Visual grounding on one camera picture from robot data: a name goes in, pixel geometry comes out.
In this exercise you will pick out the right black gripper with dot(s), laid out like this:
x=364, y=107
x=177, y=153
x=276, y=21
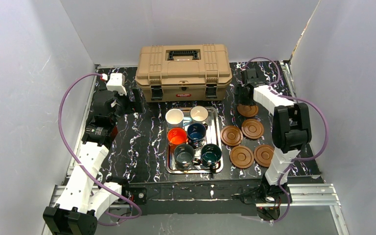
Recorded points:
x=244, y=94

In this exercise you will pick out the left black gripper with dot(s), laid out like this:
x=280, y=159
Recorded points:
x=135, y=99

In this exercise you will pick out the brown wooden coaster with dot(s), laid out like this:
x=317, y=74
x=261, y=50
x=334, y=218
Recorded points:
x=241, y=157
x=263, y=155
x=252, y=129
x=248, y=111
x=231, y=135

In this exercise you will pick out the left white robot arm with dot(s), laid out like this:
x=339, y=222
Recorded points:
x=85, y=199

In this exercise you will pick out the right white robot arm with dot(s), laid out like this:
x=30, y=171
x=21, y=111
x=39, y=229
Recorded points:
x=291, y=129

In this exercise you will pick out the white cup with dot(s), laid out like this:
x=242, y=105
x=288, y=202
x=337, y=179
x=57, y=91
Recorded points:
x=174, y=118

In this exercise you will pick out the orange cup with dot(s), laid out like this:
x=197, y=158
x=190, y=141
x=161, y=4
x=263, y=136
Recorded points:
x=175, y=137

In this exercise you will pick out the cream cup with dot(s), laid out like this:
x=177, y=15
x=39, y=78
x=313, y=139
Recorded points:
x=199, y=114

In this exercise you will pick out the navy blue cup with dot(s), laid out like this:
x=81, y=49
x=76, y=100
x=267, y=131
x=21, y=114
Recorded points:
x=196, y=135

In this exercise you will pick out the teal cup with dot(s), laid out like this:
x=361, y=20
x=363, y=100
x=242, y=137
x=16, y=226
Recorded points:
x=210, y=156

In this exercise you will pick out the dark grey cup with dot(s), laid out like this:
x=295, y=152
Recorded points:
x=184, y=156

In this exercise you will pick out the tan plastic toolbox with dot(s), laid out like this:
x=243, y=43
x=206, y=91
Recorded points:
x=184, y=73

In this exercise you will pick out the stainless steel tray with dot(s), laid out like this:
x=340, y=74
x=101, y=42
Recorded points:
x=212, y=136

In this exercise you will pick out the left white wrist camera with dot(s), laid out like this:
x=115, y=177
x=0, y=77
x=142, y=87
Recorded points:
x=116, y=83

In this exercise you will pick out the aluminium frame rail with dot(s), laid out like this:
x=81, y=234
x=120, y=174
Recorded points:
x=308, y=195

